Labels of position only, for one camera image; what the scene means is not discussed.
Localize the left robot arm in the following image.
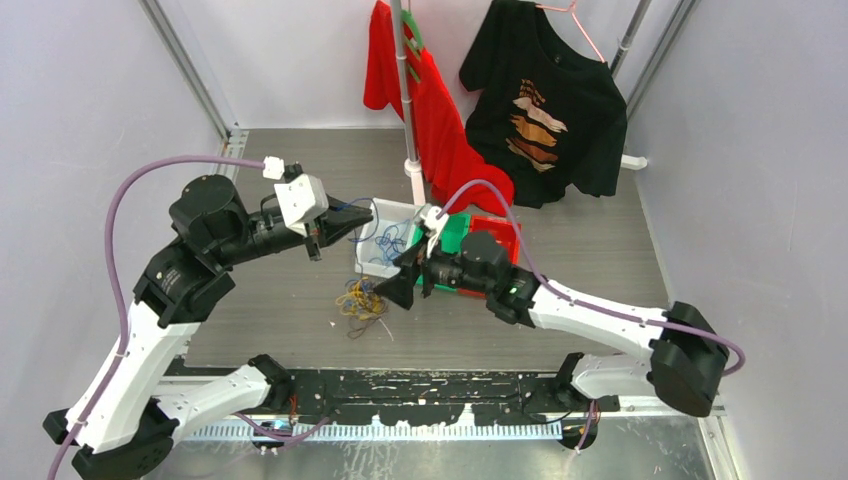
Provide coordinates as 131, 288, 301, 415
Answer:
43, 174, 373, 479

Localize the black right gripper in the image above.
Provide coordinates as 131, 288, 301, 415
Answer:
375, 231, 492, 308

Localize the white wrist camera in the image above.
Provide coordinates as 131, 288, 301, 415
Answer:
415, 203, 449, 258
274, 173, 329, 237

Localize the pink clothes hanger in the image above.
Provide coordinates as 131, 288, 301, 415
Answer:
535, 0, 606, 63

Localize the white plastic bin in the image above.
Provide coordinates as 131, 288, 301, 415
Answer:
353, 198, 420, 278

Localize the blue cable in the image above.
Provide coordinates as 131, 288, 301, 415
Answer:
368, 219, 416, 270
331, 197, 382, 276

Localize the multicolour cable bundle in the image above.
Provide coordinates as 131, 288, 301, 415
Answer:
334, 274, 393, 342

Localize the red plastic bin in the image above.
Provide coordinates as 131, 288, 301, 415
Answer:
458, 215, 520, 298

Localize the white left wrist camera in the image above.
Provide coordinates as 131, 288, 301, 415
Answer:
274, 173, 329, 237

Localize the red t-shirt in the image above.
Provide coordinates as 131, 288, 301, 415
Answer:
363, 1, 515, 216

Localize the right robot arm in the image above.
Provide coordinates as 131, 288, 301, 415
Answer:
375, 232, 730, 417

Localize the metal clothes stand pole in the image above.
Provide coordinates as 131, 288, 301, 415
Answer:
389, 0, 426, 206

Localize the green clothes hanger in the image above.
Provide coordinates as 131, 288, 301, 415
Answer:
401, 9, 424, 83

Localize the green plastic bin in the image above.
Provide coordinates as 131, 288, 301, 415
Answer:
409, 213, 471, 292

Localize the black printed t-shirt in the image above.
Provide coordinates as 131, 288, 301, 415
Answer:
458, 1, 628, 208

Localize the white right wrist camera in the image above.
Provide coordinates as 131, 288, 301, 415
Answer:
415, 203, 449, 258

